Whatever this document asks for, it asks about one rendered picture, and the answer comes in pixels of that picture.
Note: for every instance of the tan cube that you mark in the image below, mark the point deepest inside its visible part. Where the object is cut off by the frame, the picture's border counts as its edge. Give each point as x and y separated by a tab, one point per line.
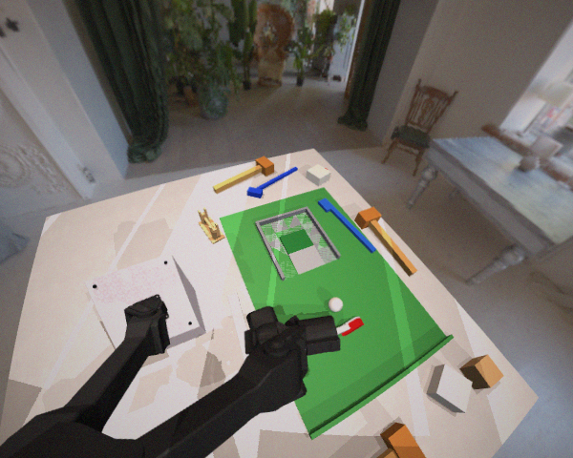
482	371

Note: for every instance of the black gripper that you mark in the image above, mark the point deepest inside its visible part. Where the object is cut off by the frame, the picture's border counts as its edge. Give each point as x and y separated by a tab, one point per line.
258	318

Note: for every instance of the white golf ball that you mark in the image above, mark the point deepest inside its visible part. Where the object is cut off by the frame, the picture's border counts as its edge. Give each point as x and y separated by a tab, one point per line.
335	304

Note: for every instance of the brown wooden mallet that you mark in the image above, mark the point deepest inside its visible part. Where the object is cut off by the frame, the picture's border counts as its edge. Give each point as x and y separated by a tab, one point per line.
400	443
263	166
369	218

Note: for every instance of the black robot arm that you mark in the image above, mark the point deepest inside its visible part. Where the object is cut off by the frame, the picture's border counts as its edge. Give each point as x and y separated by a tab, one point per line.
270	377

